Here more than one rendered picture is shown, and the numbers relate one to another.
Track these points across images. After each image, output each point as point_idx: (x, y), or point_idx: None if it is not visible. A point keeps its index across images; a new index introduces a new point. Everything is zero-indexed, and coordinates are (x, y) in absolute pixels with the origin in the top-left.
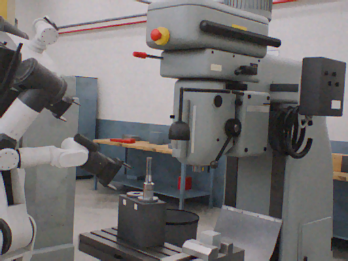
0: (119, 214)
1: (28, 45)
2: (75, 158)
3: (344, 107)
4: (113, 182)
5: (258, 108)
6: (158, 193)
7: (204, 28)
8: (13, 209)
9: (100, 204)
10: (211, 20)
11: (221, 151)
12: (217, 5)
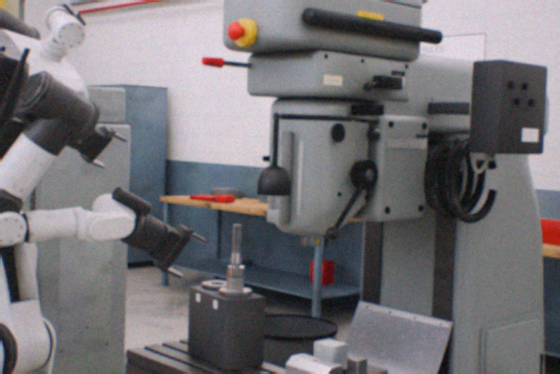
0: (191, 317)
1: (39, 49)
2: (115, 227)
3: None
4: (197, 272)
5: (407, 142)
6: (276, 290)
7: (310, 20)
8: (20, 308)
9: (174, 311)
10: (322, 6)
11: (344, 212)
12: None
